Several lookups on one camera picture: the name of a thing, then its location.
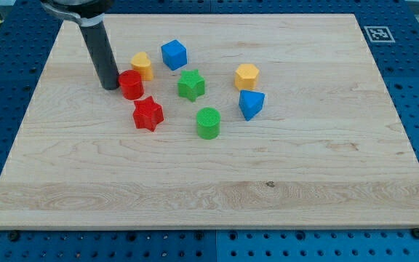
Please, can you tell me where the black bolt front left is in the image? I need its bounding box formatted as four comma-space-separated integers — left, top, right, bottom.
7, 230, 20, 242

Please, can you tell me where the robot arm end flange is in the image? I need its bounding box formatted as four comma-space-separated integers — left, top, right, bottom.
40, 0, 114, 27

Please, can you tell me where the wooden board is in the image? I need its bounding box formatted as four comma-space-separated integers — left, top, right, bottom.
0, 14, 419, 231

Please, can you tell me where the green cylinder block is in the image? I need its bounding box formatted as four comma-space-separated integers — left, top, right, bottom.
196, 107, 220, 140

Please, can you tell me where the black bolt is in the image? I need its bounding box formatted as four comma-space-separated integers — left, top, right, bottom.
410, 228, 419, 239
7, 230, 20, 242

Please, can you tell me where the blue cube block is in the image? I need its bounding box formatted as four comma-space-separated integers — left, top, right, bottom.
161, 39, 188, 71

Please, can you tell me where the white fiducial marker tag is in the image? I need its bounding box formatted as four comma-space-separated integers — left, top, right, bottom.
364, 25, 395, 43

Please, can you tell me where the black bolt front right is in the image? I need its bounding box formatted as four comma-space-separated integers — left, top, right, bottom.
410, 228, 419, 239

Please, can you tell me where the green star block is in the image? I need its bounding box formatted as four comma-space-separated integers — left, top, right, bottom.
177, 69, 205, 102

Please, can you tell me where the yellow hexagon block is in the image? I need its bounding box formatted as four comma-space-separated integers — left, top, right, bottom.
234, 63, 260, 90

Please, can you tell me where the red star block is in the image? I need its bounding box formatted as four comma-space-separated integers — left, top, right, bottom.
132, 96, 164, 132

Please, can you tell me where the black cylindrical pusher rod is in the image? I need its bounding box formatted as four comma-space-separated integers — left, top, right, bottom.
80, 14, 119, 90

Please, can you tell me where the red cylinder block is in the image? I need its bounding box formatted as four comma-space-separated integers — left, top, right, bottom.
118, 70, 144, 100

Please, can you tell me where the blue triangular prism block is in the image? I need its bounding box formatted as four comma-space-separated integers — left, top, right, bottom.
239, 90, 265, 121

